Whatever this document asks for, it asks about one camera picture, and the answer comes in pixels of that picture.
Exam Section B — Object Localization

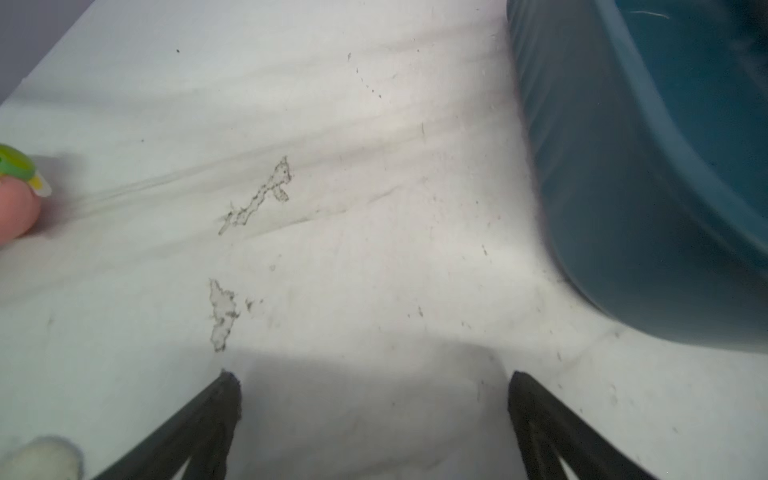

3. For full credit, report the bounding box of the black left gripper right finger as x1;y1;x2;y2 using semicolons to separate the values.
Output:
507;371;654;480

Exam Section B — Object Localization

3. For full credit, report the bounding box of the teal plastic bin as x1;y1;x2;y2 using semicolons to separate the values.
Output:
506;1;767;352

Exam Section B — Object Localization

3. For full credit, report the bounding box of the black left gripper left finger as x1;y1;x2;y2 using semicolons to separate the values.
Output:
97;371;242;479

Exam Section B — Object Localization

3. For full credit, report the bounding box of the white rubber glove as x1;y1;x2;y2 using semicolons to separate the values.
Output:
1;436;84;480

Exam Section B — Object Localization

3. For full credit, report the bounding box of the pink toy figure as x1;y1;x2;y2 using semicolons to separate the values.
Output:
1;144;52;245

